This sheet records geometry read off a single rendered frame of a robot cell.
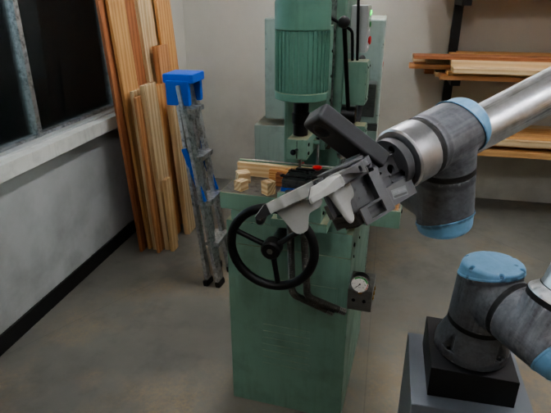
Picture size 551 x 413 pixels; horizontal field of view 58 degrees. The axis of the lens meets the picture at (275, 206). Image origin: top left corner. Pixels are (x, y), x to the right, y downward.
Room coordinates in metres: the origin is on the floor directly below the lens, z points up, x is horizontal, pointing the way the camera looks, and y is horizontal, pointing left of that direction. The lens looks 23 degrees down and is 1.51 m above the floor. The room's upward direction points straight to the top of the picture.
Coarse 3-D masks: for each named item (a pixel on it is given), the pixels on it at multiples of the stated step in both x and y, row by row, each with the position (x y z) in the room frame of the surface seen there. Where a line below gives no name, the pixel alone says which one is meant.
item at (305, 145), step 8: (296, 136) 1.64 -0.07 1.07; (304, 136) 1.64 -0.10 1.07; (312, 136) 1.67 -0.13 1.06; (288, 144) 1.60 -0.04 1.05; (296, 144) 1.60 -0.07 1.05; (304, 144) 1.59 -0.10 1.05; (312, 144) 1.67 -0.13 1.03; (288, 152) 1.60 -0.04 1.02; (296, 152) 1.60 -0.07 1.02; (304, 152) 1.59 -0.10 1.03
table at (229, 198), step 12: (252, 180) 1.66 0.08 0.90; (228, 192) 1.55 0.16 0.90; (240, 192) 1.55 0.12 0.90; (252, 192) 1.55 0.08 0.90; (276, 192) 1.55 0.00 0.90; (228, 204) 1.54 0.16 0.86; (240, 204) 1.53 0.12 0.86; (252, 204) 1.52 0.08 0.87; (276, 216) 1.41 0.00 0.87; (324, 216) 1.41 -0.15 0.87; (384, 216) 1.40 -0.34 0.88; (396, 216) 1.39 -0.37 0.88; (312, 228) 1.36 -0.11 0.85; (324, 228) 1.35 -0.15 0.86; (396, 228) 1.39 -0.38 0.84
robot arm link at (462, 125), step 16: (432, 112) 0.70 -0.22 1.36; (448, 112) 0.70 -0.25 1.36; (464, 112) 0.70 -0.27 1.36; (480, 112) 0.71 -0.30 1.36; (432, 128) 0.66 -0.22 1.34; (448, 128) 0.67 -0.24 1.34; (464, 128) 0.68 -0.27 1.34; (480, 128) 0.70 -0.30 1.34; (448, 144) 0.66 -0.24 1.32; (464, 144) 0.68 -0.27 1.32; (480, 144) 0.71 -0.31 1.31; (448, 160) 0.66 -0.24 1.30; (464, 160) 0.69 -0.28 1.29; (432, 176) 0.67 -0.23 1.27; (448, 176) 0.69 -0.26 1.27
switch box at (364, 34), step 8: (352, 8) 1.87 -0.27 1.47; (360, 8) 1.86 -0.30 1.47; (368, 8) 1.86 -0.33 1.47; (352, 16) 1.87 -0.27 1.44; (360, 16) 1.86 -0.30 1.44; (368, 16) 1.86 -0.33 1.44; (352, 24) 1.87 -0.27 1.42; (360, 24) 1.86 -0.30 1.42; (368, 24) 1.88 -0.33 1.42; (360, 32) 1.86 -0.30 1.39; (368, 32) 1.89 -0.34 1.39; (360, 40) 1.86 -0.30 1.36; (360, 48) 1.86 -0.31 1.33; (368, 48) 1.93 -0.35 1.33
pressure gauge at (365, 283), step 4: (360, 272) 1.37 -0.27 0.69; (352, 276) 1.38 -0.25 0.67; (356, 276) 1.35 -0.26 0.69; (360, 276) 1.35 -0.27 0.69; (364, 276) 1.35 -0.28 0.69; (368, 276) 1.37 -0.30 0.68; (352, 280) 1.36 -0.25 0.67; (356, 280) 1.36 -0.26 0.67; (360, 280) 1.35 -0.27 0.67; (364, 280) 1.35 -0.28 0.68; (368, 280) 1.35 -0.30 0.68; (352, 284) 1.36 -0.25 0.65; (356, 284) 1.36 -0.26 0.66; (364, 284) 1.35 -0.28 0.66; (368, 284) 1.34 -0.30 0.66; (352, 288) 1.36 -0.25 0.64; (356, 288) 1.36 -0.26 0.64; (360, 288) 1.35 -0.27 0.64; (364, 288) 1.35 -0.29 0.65; (368, 288) 1.34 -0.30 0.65; (360, 292) 1.35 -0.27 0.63; (364, 292) 1.35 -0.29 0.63
